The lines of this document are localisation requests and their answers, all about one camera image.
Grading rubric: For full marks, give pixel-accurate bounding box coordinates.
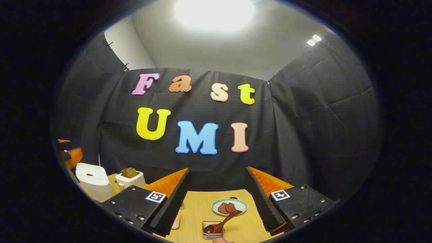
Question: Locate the pale green plate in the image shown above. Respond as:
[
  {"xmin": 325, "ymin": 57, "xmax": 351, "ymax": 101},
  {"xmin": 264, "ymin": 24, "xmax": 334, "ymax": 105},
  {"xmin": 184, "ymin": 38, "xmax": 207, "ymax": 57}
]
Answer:
[{"xmin": 212, "ymin": 198, "xmax": 248, "ymax": 216}]

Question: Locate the white toaster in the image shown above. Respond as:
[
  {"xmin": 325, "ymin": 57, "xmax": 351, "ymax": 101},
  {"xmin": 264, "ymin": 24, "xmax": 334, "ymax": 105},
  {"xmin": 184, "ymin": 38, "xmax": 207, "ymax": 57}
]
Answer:
[{"xmin": 115, "ymin": 170, "xmax": 146, "ymax": 190}]

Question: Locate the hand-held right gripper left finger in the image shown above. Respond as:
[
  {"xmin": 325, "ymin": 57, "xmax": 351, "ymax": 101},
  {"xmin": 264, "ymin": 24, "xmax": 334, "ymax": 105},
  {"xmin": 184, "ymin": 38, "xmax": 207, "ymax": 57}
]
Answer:
[{"xmin": 101, "ymin": 168, "xmax": 190, "ymax": 237}]

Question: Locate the large ceiling light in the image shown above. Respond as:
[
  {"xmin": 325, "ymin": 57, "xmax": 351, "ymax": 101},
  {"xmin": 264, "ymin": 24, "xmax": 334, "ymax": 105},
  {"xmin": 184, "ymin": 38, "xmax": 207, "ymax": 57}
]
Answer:
[{"xmin": 174, "ymin": 0, "xmax": 255, "ymax": 32}]

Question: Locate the white rice cooker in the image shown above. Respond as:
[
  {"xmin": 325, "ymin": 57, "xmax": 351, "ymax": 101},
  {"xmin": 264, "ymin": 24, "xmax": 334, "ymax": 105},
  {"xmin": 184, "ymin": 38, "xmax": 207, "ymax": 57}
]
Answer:
[{"xmin": 75, "ymin": 163, "xmax": 115, "ymax": 202}]

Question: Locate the brown wooden spoon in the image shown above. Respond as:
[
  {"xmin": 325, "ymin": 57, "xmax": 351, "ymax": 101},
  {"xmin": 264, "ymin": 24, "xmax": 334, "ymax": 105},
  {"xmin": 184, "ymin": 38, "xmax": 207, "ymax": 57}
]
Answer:
[{"xmin": 204, "ymin": 210, "xmax": 243, "ymax": 235}]

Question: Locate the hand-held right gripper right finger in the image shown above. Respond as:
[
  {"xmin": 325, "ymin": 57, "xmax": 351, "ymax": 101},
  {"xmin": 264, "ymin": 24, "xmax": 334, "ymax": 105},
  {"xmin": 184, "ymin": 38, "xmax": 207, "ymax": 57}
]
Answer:
[{"xmin": 245, "ymin": 166, "xmax": 338, "ymax": 237}]

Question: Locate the metal wire chopstick holder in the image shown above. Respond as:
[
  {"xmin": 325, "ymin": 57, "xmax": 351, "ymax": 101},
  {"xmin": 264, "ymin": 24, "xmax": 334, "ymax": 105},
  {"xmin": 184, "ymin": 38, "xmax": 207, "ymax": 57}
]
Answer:
[{"xmin": 202, "ymin": 220, "xmax": 225, "ymax": 239}]

